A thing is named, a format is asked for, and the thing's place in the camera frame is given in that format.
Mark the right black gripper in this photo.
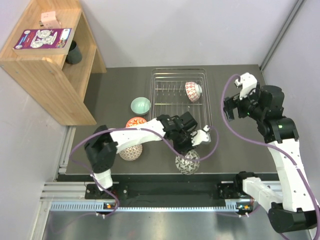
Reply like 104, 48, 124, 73
223, 85, 265, 122

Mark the black white paisley bowl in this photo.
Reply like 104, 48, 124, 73
175, 150, 200, 175

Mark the white red patterned bowl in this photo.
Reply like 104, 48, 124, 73
184, 82, 203, 103

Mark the metal wire dish rack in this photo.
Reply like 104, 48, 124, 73
148, 68, 213, 129

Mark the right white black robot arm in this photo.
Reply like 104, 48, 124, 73
220, 83, 320, 240

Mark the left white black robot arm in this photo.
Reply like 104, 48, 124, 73
84, 112, 201, 199

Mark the red floral bowl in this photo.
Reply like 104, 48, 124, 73
125, 116, 147, 128

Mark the beige lattice patterned bowl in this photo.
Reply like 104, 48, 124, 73
119, 144, 143, 161

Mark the mint green bowl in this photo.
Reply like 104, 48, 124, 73
130, 97, 151, 116

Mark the wooden shelf unit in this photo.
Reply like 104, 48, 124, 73
0, 0, 107, 126

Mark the dark grey cup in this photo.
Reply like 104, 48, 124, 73
65, 40, 83, 65

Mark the purple book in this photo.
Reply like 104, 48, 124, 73
12, 28, 74, 56

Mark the pink power adapter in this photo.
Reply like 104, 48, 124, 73
39, 11, 62, 29

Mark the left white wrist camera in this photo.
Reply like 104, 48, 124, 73
191, 125, 211, 147

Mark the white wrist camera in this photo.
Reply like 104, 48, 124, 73
234, 72, 258, 100
191, 125, 211, 147

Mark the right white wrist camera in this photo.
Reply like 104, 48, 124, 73
234, 72, 258, 100

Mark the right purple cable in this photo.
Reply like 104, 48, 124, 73
221, 73, 320, 240

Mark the purple cable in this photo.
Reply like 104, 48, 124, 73
68, 125, 220, 218
221, 73, 320, 240

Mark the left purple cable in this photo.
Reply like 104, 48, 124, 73
68, 125, 220, 218

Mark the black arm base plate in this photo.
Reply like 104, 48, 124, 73
84, 181, 263, 201

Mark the aluminium rail frame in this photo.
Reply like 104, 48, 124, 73
31, 174, 282, 240

